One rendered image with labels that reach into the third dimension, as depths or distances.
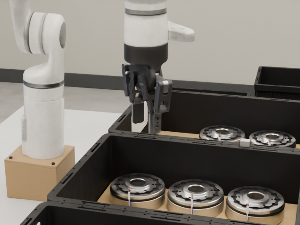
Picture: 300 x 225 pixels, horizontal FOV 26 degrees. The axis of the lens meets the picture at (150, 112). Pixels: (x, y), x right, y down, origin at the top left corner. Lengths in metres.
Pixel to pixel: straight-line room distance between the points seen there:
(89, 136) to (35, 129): 0.42
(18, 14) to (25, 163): 0.34
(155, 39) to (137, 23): 0.04
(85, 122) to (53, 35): 0.62
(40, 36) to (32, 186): 0.35
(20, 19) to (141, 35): 0.41
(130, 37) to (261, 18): 3.27
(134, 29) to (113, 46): 3.47
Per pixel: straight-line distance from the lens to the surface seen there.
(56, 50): 1.43
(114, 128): 1.31
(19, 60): 4.81
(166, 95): 1.07
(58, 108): 1.48
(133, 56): 1.08
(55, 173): 1.49
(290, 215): 1.21
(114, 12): 4.48
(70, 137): 1.89
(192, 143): 1.23
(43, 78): 1.45
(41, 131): 1.49
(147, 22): 1.06
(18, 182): 1.54
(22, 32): 1.43
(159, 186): 1.22
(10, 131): 1.96
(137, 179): 1.24
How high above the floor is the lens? 1.40
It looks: 20 degrees down
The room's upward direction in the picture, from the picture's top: straight up
